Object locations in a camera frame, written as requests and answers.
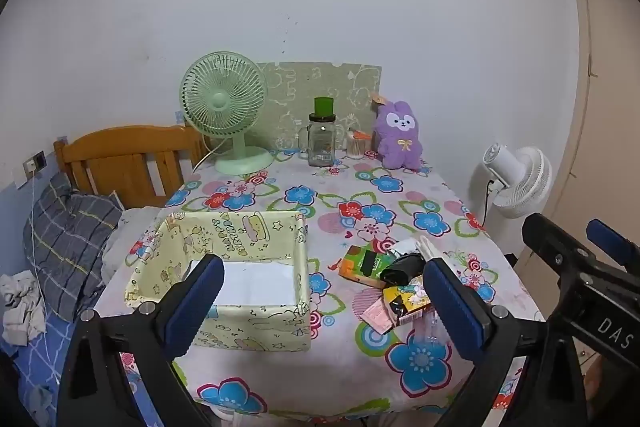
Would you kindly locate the green cartoon board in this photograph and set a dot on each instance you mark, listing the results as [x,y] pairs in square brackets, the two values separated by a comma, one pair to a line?
[300,97]

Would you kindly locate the yellow cartoon fabric storage box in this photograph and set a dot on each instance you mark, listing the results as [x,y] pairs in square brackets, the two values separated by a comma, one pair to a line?
[280,327]

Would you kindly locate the white crumpled blanket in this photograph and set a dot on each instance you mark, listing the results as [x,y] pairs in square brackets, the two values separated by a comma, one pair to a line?
[130,227]

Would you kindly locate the green tissue pack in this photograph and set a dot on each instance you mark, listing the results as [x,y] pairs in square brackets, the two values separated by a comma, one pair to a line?
[357,264]

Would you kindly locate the green desk fan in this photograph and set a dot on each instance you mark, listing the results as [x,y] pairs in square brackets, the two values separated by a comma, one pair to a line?
[220,97]

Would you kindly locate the cotton swab container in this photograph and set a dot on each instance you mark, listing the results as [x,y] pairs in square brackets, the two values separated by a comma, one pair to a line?
[359,147]

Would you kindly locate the wall socket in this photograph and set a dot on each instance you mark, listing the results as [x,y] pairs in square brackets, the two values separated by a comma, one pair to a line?
[35,162]

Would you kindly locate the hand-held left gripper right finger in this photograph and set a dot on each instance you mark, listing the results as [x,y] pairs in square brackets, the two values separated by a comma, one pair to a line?
[450,307]

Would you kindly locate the purple plush bunny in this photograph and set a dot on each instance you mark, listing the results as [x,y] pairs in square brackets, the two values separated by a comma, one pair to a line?
[400,142]

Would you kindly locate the clear plastic pack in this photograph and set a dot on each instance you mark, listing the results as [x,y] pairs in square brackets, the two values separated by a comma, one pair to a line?
[432,329]

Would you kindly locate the black plastic bag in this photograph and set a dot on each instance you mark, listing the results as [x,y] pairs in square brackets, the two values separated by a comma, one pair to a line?
[400,271]

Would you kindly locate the yellow cartoon packet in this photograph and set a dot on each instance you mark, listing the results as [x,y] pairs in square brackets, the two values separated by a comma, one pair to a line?
[407,299]

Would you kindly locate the grey crumpled cloth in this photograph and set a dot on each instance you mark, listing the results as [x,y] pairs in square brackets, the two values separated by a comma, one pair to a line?
[20,307]

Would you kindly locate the beige door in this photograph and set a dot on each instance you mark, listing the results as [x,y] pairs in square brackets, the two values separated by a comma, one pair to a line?
[610,107]

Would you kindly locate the white soft pack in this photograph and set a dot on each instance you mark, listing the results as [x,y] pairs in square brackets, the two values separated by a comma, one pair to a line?
[422,249]

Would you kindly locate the glass jar with green lid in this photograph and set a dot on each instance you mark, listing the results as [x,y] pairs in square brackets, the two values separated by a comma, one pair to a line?
[320,142]

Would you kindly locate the white paper sheet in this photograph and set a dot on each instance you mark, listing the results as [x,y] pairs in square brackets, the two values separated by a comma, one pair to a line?
[250,282]

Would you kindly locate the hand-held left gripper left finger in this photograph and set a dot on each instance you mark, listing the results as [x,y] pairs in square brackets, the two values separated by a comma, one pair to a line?
[195,302]

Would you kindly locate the pink wipes packet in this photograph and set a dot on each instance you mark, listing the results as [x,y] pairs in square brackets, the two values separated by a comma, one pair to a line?
[377,317]

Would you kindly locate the blue checked bed sheet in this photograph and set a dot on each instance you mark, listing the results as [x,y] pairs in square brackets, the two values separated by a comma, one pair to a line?
[35,372]

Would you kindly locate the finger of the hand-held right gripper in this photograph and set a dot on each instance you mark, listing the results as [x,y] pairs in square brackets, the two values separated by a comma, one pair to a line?
[610,239]
[555,239]

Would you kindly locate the wooden headboard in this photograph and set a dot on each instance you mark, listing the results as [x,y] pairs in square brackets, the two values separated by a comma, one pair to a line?
[125,147]

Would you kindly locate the grey plaid pillow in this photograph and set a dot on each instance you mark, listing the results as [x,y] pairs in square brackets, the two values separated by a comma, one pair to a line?
[70,247]

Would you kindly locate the white standing fan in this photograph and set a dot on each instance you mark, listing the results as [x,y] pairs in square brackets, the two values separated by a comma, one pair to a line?
[525,177]

